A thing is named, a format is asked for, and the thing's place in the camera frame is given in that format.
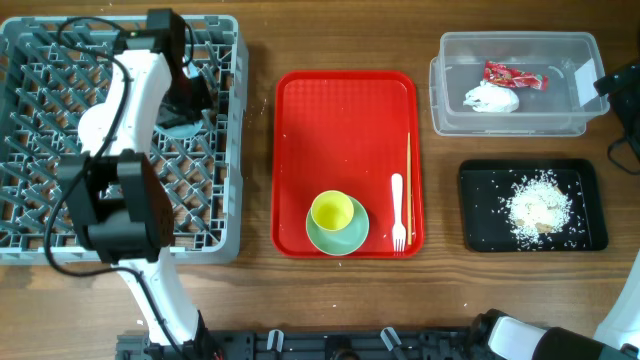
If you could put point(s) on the white tissue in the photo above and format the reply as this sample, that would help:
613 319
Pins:
489 98

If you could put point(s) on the white plastic fork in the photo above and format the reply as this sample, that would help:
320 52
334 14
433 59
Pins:
399 233

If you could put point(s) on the pile of rice waste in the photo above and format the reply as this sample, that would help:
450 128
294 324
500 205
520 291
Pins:
543 209

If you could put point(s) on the wooden chopstick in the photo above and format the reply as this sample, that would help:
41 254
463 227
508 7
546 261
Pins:
409 191

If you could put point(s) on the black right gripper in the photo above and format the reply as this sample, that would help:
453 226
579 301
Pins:
627 103

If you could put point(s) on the green saucer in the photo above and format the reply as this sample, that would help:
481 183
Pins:
344 241

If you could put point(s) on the red plastic tray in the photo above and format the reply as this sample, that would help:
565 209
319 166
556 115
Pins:
347 131

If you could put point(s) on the red snack wrapper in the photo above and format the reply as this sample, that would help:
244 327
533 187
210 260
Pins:
501 75

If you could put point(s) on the white label in bin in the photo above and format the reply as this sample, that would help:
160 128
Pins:
585 77

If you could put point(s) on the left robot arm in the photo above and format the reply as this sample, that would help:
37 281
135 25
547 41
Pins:
116 202

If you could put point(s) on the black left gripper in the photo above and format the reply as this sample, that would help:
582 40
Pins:
172 118

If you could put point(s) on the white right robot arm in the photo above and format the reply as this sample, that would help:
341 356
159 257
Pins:
617 336

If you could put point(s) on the yellow cup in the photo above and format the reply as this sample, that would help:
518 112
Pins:
332 210

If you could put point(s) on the grey dishwasher rack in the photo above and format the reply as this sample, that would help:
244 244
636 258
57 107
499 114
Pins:
51 73

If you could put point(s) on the clear plastic waste bin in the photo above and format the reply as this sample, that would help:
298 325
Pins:
555 112

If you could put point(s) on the black waste tray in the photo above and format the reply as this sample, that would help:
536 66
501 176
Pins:
481 182

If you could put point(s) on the light blue plate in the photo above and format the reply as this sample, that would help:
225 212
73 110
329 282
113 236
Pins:
185 131

